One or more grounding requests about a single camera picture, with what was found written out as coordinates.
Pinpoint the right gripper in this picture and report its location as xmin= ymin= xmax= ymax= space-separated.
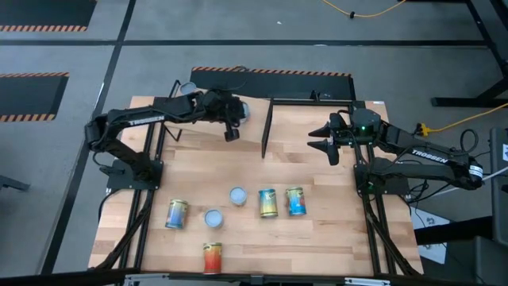
xmin=307 ymin=107 xmax=382 ymax=153

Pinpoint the tomatoes label tin can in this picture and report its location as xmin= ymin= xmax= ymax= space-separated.
xmin=285 ymin=186 xmax=307 ymax=217

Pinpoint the spaghetti label tin can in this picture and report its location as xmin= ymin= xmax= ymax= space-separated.
xmin=229 ymin=186 xmax=248 ymax=207

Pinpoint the chicken soup tin can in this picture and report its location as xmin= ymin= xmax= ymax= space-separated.
xmin=203 ymin=208 xmax=225 ymax=230

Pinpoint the pineapple label tin can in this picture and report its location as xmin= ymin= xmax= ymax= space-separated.
xmin=202 ymin=242 xmax=223 ymax=275

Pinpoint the black hazard-striped floor mat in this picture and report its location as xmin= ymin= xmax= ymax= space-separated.
xmin=0 ymin=0 xmax=98 ymax=33
xmin=190 ymin=66 xmax=357 ymax=101
xmin=0 ymin=72 xmax=71 ymax=123

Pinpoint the blue yellow label tin can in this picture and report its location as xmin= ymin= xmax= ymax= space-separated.
xmin=164 ymin=198 xmax=190 ymax=230

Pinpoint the white paper sheet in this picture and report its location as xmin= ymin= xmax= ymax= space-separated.
xmin=410 ymin=206 xmax=452 ymax=265

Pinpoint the dark grey equipment case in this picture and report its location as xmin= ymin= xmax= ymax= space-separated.
xmin=490 ymin=126 xmax=508 ymax=247

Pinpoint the black floor equipment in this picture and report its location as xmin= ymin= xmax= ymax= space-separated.
xmin=414 ymin=216 xmax=508 ymax=286

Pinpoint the black furniture foot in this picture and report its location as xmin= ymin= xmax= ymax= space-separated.
xmin=0 ymin=174 xmax=31 ymax=192

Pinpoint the yellow power cable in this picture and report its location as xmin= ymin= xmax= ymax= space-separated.
xmin=320 ymin=0 xmax=409 ymax=20
xmin=415 ymin=102 xmax=508 ymax=136

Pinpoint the black table leg frame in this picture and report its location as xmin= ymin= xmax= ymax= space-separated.
xmin=431 ymin=0 xmax=508 ymax=108

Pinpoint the white cable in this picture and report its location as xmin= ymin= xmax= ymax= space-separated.
xmin=420 ymin=165 xmax=508 ymax=199

